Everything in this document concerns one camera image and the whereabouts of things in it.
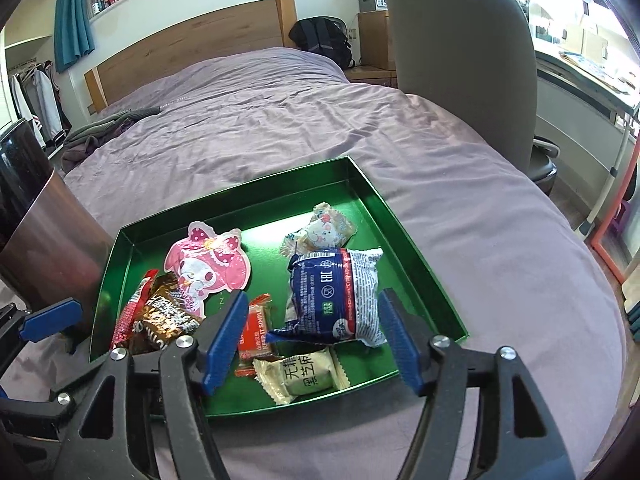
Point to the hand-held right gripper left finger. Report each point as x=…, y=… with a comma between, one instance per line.
x=225, y=345

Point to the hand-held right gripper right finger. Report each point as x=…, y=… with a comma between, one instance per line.
x=400, y=345

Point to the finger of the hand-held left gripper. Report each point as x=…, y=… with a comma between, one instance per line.
x=55, y=405
x=50, y=317

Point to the small red orange packet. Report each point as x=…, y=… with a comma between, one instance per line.
x=255, y=330

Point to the brown snack packet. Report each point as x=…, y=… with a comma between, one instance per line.
x=165, y=315

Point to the pale green snack packet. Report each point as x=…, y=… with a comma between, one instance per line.
x=300, y=372

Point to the long red and white packet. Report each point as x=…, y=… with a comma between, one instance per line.
x=131, y=310

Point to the pink cartoon shaped packet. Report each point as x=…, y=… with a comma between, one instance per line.
x=210, y=265

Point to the blue and white snack packet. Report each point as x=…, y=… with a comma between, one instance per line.
x=330, y=295

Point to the green tray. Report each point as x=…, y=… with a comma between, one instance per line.
x=270, y=220

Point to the clear mouse print candy packet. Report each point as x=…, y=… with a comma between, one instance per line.
x=322, y=230

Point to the black and copper kettle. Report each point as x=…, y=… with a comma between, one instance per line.
x=45, y=220

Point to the mauve crumpled garment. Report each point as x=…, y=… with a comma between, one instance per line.
x=75, y=155

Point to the pile of folded clothes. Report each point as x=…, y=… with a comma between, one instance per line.
x=100, y=127

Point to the hanging clothes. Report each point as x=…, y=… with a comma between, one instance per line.
x=40, y=100

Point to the white wardrobe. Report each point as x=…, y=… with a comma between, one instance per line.
x=25, y=42

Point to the short teal curtain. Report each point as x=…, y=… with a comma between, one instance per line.
x=72, y=20

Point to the white desk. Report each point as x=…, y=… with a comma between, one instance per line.
x=565, y=95

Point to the wooden headboard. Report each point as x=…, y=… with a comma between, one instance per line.
x=200, y=45

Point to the wooden nightstand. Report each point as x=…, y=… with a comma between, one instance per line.
x=372, y=35

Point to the grey office chair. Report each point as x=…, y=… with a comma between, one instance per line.
x=450, y=35

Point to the black backpack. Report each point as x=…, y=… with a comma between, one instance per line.
x=320, y=37

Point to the orange metal frame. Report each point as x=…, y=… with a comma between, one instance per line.
x=607, y=255

